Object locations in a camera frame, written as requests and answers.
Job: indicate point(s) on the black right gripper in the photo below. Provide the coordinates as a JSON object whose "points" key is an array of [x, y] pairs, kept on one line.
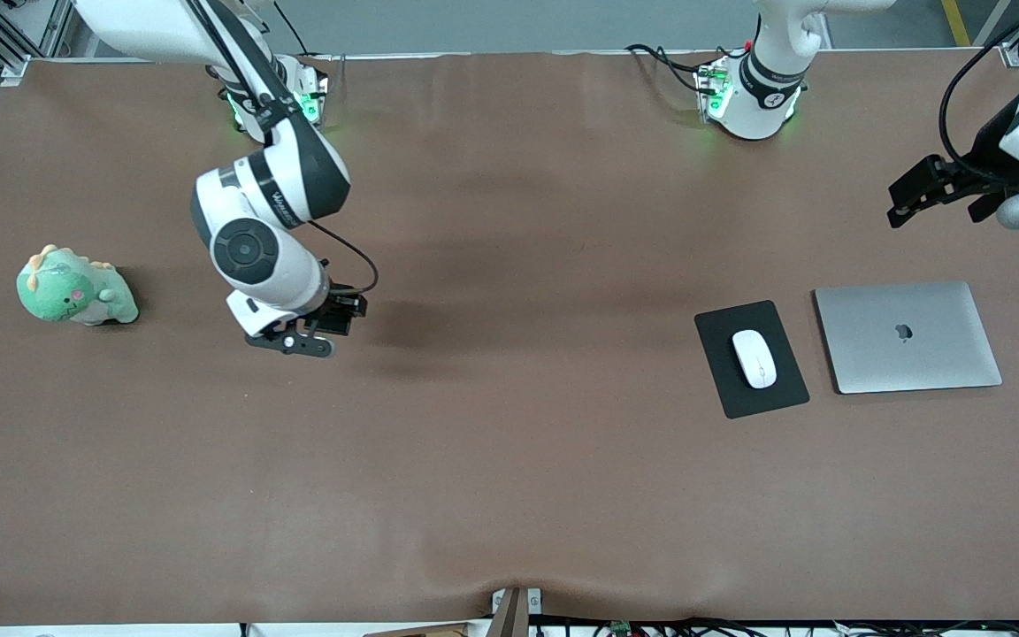
{"points": [[339, 309]]}

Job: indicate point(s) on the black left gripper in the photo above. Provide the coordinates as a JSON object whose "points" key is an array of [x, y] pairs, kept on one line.
{"points": [[985, 162]]}

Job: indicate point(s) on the white computer mouse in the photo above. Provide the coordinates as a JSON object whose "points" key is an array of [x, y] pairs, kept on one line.
{"points": [[754, 358]]}

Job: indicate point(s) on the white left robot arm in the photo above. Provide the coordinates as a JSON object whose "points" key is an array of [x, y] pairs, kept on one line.
{"points": [[766, 88]]}

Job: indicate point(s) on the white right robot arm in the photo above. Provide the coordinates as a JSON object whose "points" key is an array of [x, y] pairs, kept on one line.
{"points": [[249, 252]]}

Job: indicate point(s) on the black mouse pad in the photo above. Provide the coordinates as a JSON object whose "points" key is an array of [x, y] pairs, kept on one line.
{"points": [[722, 389]]}

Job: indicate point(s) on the silver apple laptop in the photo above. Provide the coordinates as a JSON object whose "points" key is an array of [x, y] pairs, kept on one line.
{"points": [[934, 354]]}

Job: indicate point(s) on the brown table cover sheet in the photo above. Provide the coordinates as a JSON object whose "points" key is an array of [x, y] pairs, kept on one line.
{"points": [[474, 460]]}

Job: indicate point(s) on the green dinosaur plush toy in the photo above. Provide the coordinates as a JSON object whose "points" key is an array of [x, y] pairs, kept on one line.
{"points": [[67, 292]]}

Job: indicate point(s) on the metal clamp bracket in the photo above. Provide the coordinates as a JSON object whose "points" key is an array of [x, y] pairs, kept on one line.
{"points": [[534, 602]]}

